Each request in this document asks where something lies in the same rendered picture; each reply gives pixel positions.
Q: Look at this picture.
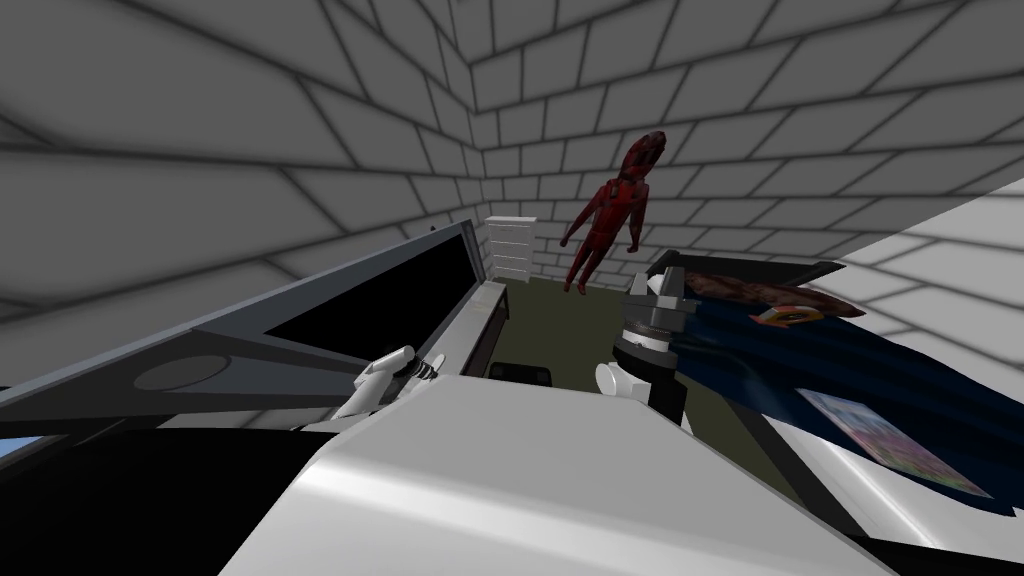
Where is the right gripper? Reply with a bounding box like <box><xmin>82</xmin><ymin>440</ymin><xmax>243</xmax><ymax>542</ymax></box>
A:
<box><xmin>621</xmin><ymin>266</ymin><xmax>702</xmax><ymax>333</ymax></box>

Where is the black television on grey stand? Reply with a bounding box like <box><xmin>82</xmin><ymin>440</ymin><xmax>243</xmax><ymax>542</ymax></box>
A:
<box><xmin>0</xmin><ymin>219</ymin><xmax>511</xmax><ymax>481</ymax></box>

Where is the dark red human figure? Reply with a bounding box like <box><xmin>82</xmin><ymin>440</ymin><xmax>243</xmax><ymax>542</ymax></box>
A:
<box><xmin>559</xmin><ymin>130</ymin><xmax>669</xmax><ymax>297</ymax></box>

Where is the white chest of drawers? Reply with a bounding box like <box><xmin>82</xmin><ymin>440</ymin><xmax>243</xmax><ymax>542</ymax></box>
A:
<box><xmin>484</xmin><ymin>215</ymin><xmax>538</xmax><ymax>284</ymax></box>

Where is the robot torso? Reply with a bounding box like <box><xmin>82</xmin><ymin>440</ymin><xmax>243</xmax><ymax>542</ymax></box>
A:
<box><xmin>219</xmin><ymin>361</ymin><xmax>897</xmax><ymax>576</ymax></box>

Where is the bed with dark blue blanket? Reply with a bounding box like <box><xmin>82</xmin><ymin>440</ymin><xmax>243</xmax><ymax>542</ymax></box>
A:
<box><xmin>644</xmin><ymin>179</ymin><xmax>1024</xmax><ymax>565</ymax></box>

